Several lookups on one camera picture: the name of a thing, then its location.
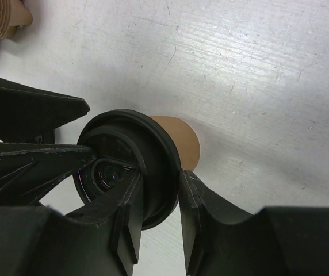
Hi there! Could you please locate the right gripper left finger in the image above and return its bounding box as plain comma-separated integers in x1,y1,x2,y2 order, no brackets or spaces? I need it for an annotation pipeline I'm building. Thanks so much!
0,172,143,275

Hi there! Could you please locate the brown cardboard cup carrier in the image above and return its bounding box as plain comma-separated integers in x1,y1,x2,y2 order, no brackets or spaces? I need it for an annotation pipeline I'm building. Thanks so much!
0,0,33,40

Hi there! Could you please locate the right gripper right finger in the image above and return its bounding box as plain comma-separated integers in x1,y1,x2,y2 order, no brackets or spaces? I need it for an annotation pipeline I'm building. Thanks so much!
179,171,329,275

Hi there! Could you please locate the brown paper cup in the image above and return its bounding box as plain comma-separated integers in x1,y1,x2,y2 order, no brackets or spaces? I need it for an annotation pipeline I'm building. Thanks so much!
150,116,201,171

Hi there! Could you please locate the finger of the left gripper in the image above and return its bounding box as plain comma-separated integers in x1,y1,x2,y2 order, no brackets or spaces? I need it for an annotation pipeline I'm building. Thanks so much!
0,78,90,141
0,143,96,206

